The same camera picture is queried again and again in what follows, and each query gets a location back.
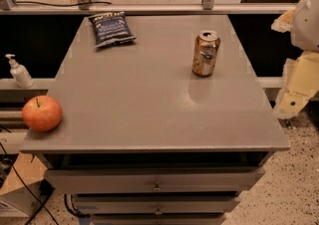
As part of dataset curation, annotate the top drawer front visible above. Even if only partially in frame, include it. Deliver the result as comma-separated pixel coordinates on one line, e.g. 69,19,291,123
45,167,265,194

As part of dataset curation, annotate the blue chip bag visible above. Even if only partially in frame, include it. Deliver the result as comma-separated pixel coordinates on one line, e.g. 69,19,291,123
89,12,136,48

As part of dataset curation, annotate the grey metal shelf rail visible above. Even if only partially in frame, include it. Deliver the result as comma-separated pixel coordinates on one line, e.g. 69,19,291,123
0,3,295,15

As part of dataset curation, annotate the black cable on floor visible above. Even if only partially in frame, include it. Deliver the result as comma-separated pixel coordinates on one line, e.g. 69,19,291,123
0,123,61,225

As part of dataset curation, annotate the white pump bottle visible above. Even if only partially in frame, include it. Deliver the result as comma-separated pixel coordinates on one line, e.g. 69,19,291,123
6,54,34,89

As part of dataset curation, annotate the red yellow apple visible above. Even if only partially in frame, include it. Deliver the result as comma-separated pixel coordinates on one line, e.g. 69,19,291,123
22,96,63,131

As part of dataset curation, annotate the middle drawer front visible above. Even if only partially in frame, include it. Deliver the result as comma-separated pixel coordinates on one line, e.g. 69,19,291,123
74,195,239,215

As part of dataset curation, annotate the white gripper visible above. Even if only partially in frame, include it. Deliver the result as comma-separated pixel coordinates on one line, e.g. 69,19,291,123
271,0,319,119

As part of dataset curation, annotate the grey drawer cabinet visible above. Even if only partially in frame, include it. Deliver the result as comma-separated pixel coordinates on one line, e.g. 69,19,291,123
19,14,291,225

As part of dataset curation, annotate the cardboard box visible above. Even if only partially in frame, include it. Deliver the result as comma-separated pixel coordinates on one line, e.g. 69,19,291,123
0,153,46,217

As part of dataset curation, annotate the drawer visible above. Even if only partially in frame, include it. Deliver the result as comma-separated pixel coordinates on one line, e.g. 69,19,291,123
74,195,239,215
91,214,226,225
45,167,265,194

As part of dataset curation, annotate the orange soda can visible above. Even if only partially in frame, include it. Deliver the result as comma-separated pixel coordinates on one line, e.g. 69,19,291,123
192,30,220,77

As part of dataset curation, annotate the bottom drawer front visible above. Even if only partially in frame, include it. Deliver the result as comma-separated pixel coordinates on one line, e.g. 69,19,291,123
91,214,226,225

